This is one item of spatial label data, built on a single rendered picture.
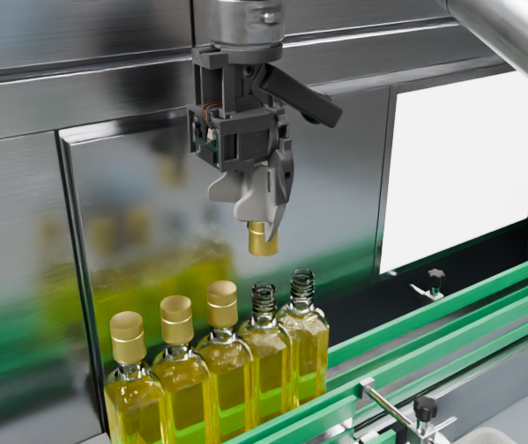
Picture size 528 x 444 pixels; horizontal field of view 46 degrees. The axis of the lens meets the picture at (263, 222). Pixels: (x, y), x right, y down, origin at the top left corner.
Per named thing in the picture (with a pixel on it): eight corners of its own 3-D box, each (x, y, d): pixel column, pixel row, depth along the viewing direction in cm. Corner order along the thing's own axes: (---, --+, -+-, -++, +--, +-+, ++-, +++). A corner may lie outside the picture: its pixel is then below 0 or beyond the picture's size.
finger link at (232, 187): (201, 223, 71) (204, 152, 66) (244, 211, 74) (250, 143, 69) (213, 237, 69) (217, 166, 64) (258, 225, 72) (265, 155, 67)
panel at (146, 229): (518, 217, 128) (553, 49, 113) (531, 222, 126) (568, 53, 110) (97, 376, 84) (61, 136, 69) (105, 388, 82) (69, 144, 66)
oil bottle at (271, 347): (269, 426, 89) (270, 303, 79) (292, 452, 85) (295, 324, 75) (235, 443, 86) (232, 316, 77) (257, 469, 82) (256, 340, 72)
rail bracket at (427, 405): (368, 419, 90) (375, 351, 84) (458, 502, 77) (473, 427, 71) (352, 427, 88) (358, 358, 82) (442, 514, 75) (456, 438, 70)
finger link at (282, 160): (258, 200, 67) (251, 121, 64) (271, 196, 68) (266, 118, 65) (282, 209, 63) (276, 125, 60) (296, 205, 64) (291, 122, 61)
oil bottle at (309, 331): (301, 410, 92) (305, 289, 82) (325, 433, 88) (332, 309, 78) (270, 425, 89) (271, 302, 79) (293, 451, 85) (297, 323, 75)
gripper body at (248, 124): (188, 157, 66) (182, 41, 61) (256, 144, 70) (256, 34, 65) (222, 181, 60) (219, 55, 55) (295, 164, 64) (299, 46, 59)
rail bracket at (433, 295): (412, 319, 113) (420, 255, 107) (441, 338, 108) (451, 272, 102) (397, 326, 111) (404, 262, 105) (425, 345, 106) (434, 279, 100)
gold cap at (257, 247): (268, 240, 74) (268, 206, 72) (285, 252, 71) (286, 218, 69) (242, 247, 72) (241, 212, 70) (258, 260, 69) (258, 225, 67)
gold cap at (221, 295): (227, 307, 74) (226, 276, 72) (243, 321, 72) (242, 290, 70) (202, 316, 73) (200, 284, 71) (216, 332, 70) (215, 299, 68)
